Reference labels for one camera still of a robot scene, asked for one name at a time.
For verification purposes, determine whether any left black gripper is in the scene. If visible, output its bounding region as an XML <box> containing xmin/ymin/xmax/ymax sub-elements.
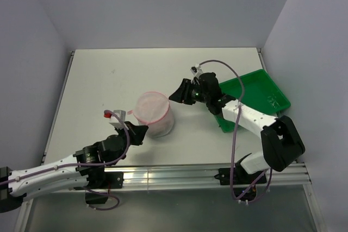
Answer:
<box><xmin>115</xmin><ymin>121</ymin><xmax>148</xmax><ymax>153</ymax></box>

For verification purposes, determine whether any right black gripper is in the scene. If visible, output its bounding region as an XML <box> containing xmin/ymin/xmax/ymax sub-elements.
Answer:
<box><xmin>169</xmin><ymin>78</ymin><xmax>210</xmax><ymax>105</ymax></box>

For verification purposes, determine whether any white mesh laundry bag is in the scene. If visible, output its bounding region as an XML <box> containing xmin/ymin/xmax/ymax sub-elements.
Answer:
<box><xmin>128</xmin><ymin>91</ymin><xmax>175</xmax><ymax>138</ymax></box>

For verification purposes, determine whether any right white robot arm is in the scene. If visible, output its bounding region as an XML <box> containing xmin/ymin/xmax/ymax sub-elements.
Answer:
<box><xmin>169</xmin><ymin>72</ymin><xmax>305</xmax><ymax>183</ymax></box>

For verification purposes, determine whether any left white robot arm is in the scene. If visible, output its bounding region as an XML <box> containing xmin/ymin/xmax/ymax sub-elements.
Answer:
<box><xmin>1</xmin><ymin>121</ymin><xmax>148</xmax><ymax>213</ymax></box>

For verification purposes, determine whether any green plastic tray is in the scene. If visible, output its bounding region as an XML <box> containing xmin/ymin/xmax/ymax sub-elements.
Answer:
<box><xmin>215</xmin><ymin>69</ymin><xmax>291</xmax><ymax>133</ymax></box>

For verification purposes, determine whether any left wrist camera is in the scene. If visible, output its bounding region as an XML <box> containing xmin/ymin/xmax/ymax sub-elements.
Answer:
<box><xmin>109</xmin><ymin>110</ymin><xmax>127</xmax><ymax>129</ymax></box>

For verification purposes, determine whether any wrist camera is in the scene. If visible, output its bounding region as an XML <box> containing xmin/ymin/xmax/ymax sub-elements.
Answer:
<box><xmin>109</xmin><ymin>110</ymin><xmax>127</xmax><ymax>129</ymax></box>
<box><xmin>190</xmin><ymin>64</ymin><xmax>203</xmax><ymax>85</ymax></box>

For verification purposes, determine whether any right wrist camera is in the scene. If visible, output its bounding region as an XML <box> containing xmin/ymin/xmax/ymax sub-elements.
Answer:
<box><xmin>190</xmin><ymin>64</ymin><xmax>203</xmax><ymax>85</ymax></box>

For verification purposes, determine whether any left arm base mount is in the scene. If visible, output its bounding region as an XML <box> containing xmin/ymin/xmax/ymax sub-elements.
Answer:
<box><xmin>85</xmin><ymin>171</ymin><xmax>124</xmax><ymax>211</ymax></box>

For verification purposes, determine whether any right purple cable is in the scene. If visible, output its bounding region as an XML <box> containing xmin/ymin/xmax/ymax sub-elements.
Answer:
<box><xmin>198</xmin><ymin>59</ymin><xmax>274</xmax><ymax>204</ymax></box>

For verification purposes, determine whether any purple cable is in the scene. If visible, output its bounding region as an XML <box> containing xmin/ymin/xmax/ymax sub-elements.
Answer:
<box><xmin>0</xmin><ymin>109</ymin><xmax>131</xmax><ymax>211</ymax></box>
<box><xmin>198</xmin><ymin>59</ymin><xmax>274</xmax><ymax>204</ymax></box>

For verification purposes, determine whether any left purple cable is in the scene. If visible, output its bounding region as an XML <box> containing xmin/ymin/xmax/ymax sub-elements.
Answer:
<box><xmin>0</xmin><ymin>109</ymin><xmax>131</xmax><ymax>211</ymax></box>

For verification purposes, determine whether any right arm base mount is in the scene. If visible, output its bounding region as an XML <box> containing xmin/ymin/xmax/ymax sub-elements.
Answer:
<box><xmin>214</xmin><ymin>166</ymin><xmax>267</xmax><ymax>200</ymax></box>

